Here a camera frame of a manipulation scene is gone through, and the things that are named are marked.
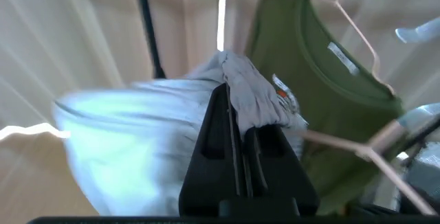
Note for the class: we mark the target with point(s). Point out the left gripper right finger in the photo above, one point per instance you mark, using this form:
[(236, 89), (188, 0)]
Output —
[(288, 179)]

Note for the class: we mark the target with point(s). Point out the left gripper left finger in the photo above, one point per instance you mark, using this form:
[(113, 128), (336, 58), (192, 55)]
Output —
[(209, 169)]

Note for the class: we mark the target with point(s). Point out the pale grey shorts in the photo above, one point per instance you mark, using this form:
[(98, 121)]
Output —
[(137, 141)]

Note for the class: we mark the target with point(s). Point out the pink clothes hanger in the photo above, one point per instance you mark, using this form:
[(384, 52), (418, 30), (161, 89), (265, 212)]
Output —
[(364, 151), (357, 31)]

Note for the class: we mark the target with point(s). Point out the green shirt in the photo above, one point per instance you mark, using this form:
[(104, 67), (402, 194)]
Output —
[(330, 107)]

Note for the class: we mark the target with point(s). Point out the black clothes rack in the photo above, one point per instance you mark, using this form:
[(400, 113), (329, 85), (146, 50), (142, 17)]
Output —
[(149, 28)]

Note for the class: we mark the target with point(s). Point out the beige curtain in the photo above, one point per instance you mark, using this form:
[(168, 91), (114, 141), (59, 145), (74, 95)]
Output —
[(68, 28)]

